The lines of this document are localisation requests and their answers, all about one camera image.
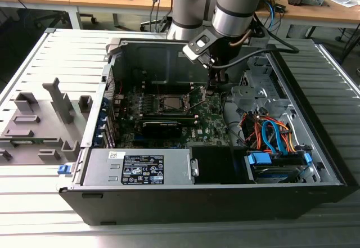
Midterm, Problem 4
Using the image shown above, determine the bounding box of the silver CPU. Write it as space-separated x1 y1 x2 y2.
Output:
163 96 183 110

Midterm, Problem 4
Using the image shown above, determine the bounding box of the CPU socket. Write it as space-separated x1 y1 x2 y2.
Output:
153 92 191 115

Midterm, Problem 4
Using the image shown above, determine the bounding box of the metal drive cage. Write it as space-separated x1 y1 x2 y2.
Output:
229 55 299 128

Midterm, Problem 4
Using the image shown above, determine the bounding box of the green motherboard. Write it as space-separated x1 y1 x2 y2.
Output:
114 83 234 149

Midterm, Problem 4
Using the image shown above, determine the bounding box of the office chair base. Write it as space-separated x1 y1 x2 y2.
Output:
139 13 169 33

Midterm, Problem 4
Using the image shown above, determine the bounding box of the RAM stick with yellow edge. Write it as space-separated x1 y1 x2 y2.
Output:
140 113 198 125

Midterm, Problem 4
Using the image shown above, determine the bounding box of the low-profile graphics card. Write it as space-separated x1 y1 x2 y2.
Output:
141 120 183 139

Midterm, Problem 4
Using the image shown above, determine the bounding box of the hard disk in blue carrier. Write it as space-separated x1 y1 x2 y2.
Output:
244 151 313 184

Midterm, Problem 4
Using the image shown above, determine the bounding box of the black open PC case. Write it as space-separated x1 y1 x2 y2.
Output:
57 37 359 226

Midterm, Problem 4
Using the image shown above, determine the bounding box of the grey power supply unit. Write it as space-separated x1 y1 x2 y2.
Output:
81 148 194 187

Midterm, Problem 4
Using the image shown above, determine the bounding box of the grey parts rack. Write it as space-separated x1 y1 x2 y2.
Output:
0 76 93 166

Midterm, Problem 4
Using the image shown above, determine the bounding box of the black office chair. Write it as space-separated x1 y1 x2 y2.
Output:
0 6 71 85

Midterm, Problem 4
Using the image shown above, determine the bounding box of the green RAM stick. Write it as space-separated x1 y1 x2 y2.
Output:
10 138 61 145

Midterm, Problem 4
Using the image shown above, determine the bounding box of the brown cable loop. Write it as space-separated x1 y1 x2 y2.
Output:
228 30 250 48

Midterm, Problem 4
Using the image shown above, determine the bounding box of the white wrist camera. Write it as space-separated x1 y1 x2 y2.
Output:
182 33 217 69

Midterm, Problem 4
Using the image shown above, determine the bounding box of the black camera cable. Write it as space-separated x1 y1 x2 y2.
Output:
209 30 300 70

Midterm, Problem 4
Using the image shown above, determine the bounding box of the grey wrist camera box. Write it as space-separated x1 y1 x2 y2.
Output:
249 28 269 48

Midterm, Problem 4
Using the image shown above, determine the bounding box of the blue hanging cable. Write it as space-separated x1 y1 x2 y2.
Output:
265 0 282 34

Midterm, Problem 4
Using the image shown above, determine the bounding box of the red wire bundle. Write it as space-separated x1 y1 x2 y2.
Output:
241 114 265 149

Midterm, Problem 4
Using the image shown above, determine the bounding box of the orange power wire bundle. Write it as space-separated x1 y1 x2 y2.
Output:
269 120 296 153

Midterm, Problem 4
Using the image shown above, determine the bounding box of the blue data cable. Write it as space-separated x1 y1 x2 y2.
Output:
261 120 289 156

